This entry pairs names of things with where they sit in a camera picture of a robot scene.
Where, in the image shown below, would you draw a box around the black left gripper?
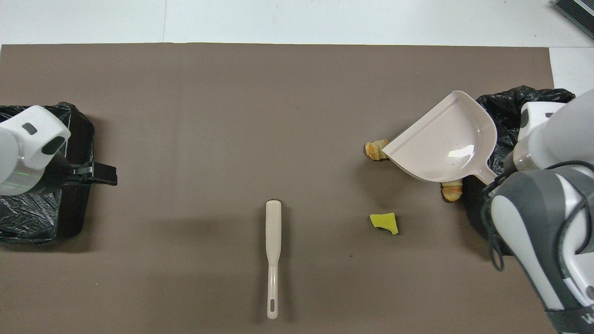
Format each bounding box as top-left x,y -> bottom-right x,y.
55,159 -> 117,186

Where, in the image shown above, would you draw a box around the beige hand brush black bristles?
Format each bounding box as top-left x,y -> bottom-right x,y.
266,199 -> 282,320

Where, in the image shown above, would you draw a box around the striped croissant pastry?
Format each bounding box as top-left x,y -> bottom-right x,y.
441,180 -> 464,203
365,139 -> 389,161

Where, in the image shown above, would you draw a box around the yellow sponge piece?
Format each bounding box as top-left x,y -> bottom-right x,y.
369,212 -> 399,235

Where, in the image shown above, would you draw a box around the beige plastic dustpan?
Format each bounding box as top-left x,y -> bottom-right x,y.
381,90 -> 498,185

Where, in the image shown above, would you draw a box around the black bag lined bin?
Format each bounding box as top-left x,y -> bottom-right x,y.
464,85 -> 576,244
0,102 -> 95,245

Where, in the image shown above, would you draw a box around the brown table mat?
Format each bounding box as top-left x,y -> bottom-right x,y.
0,43 -> 583,334

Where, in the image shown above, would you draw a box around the dark grey ribbed block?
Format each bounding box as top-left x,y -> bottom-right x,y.
553,0 -> 594,40

